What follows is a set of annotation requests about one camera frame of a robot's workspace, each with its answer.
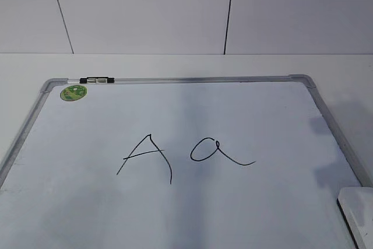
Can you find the round green magnet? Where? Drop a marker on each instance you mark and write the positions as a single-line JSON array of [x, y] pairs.
[[73, 93]]

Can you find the white aluminium-framed whiteboard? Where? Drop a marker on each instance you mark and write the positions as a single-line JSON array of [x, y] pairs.
[[235, 162]]

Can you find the white whiteboard eraser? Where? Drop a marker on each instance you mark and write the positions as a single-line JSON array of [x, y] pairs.
[[355, 204]]

